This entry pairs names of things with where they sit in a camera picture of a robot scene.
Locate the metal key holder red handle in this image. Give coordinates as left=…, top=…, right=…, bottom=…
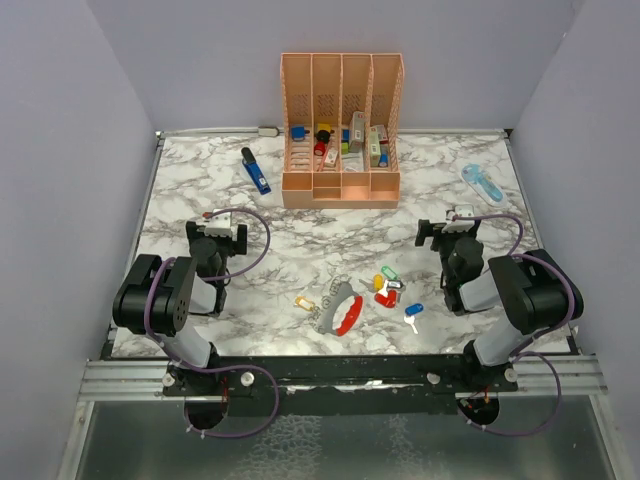
left=313, top=276, right=364, bottom=337

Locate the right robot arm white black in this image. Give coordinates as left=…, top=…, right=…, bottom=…
left=415, top=213, right=584, bottom=391

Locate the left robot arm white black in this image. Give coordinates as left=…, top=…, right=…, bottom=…
left=112, top=214, right=248, bottom=395

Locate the green key tag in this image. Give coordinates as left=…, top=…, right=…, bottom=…
left=381, top=266, right=398, bottom=280

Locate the blue key tag with key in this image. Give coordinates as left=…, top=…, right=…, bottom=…
left=404, top=303, right=424, bottom=335

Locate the packaged blue toothbrush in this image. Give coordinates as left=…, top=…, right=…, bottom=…
left=461, top=163, right=506, bottom=207

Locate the yellow key tag with key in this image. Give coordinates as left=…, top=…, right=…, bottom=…
left=360, top=274, right=385, bottom=293

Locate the red key tag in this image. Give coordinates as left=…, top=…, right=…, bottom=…
left=374, top=290, right=398, bottom=309

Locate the blue black stapler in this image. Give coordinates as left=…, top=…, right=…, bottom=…
left=241, top=147, right=271, bottom=195

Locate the white red box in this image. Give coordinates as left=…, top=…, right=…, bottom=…
left=369, top=124, right=389, bottom=168

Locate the blue cube in organizer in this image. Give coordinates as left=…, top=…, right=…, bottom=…
left=290, top=125, right=309, bottom=142

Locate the black red stamp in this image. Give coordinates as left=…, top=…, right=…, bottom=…
left=314, top=129, right=331, bottom=157

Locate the tall grey box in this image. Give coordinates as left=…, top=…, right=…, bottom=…
left=348, top=111, right=366, bottom=153

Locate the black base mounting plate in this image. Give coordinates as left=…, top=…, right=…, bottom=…
left=163, top=354, right=518, bottom=417

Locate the peach desk organizer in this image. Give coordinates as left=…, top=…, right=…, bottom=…
left=280, top=53, right=404, bottom=209

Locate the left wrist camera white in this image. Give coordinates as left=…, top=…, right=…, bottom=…
left=202, top=211, right=233, bottom=238

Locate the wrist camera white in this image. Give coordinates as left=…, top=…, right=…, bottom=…
left=443, top=204, right=475, bottom=233
left=202, top=211, right=233, bottom=238

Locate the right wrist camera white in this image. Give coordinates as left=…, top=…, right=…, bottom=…
left=443, top=204, right=475, bottom=233

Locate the white plug on rail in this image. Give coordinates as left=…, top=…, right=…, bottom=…
left=257, top=126, right=280, bottom=138

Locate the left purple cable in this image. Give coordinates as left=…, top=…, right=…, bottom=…
left=143, top=208, right=281, bottom=440

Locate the purple cable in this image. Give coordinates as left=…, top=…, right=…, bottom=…
left=452, top=213, right=574, bottom=437
left=143, top=208, right=281, bottom=440

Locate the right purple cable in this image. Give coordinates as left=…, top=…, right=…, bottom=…
left=452, top=213, right=574, bottom=437

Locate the aluminium frame rail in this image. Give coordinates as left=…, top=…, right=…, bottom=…
left=78, top=355, right=608, bottom=402

